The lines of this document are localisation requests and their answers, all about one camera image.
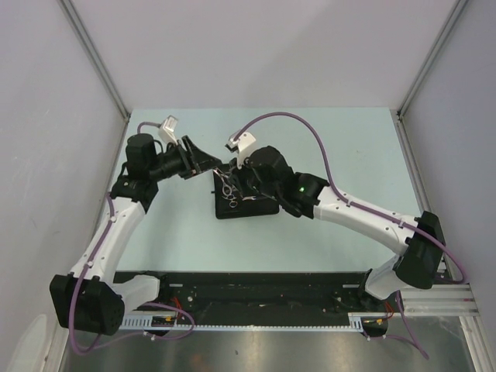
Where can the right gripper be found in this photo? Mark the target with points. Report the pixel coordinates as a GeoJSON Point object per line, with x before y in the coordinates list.
{"type": "Point", "coordinates": [238, 178]}

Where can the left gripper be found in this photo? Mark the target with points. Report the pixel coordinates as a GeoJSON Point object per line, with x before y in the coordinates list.
{"type": "Point", "coordinates": [201, 161]}

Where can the silver scissors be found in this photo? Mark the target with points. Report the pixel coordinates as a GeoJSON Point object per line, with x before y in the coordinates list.
{"type": "Point", "coordinates": [227, 188]}
{"type": "Point", "coordinates": [234, 202]}

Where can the black zip tool case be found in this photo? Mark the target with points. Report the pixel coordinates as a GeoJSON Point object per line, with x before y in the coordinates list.
{"type": "Point", "coordinates": [245, 210]}

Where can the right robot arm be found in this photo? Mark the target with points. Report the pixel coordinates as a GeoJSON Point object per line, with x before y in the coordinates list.
{"type": "Point", "coordinates": [413, 241]}

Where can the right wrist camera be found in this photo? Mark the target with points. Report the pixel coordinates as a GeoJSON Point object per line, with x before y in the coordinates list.
{"type": "Point", "coordinates": [243, 144]}

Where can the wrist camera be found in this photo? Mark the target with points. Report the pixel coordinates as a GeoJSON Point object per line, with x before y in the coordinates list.
{"type": "Point", "coordinates": [243, 144]}
{"type": "Point", "coordinates": [166, 130]}

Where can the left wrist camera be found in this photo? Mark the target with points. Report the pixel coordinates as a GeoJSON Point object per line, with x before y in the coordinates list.
{"type": "Point", "coordinates": [166, 130]}

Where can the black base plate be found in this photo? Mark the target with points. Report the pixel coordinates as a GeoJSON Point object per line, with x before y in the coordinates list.
{"type": "Point", "coordinates": [270, 298]}

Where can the left aluminium frame post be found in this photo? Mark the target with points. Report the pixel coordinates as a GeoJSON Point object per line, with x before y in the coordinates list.
{"type": "Point", "coordinates": [88, 45]}

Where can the aluminium frame post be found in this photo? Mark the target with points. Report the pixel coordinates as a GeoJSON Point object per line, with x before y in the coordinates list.
{"type": "Point", "coordinates": [88, 45]}
{"type": "Point", "coordinates": [441, 40]}

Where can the white cable duct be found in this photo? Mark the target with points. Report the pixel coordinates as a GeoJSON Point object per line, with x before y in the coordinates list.
{"type": "Point", "coordinates": [163, 323]}

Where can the right aluminium frame post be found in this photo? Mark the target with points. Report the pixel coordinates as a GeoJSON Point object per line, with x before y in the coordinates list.
{"type": "Point", "coordinates": [441, 40]}

